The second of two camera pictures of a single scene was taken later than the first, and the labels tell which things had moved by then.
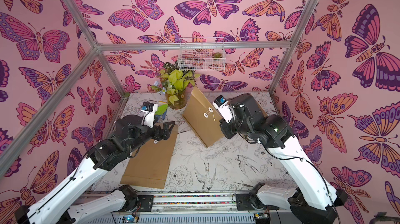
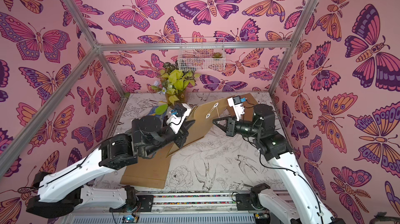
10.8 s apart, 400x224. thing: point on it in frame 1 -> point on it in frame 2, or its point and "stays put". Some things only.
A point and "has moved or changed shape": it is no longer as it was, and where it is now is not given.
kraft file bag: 202,117 has moved or changed shape
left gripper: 159,136 -> 181,134
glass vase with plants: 174,83 stays put
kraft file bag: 150,166 stays put
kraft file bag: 257,113 stays put
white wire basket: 201,54 stays put
